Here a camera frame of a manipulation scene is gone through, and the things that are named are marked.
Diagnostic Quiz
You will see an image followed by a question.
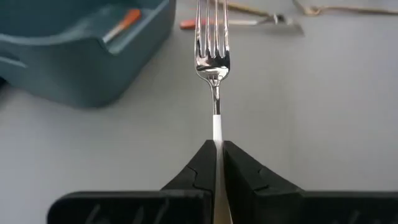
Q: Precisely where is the orange white handled fork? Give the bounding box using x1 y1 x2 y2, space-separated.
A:
101 8 143 44
194 0 233 224
179 14 305 37

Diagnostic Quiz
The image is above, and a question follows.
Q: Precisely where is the teal plastic bin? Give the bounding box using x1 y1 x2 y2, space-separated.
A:
0 0 177 109

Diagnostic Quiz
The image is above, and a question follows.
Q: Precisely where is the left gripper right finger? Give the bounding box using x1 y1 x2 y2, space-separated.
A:
223 140 398 224

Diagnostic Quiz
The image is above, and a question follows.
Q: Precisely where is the gold fork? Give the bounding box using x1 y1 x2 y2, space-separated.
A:
292 0 398 16
228 1 272 18

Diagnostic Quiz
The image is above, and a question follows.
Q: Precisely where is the grey table mat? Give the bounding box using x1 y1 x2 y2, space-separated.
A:
0 0 398 224

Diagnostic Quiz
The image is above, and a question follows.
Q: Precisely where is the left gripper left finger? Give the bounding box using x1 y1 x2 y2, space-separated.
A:
46 139 217 224

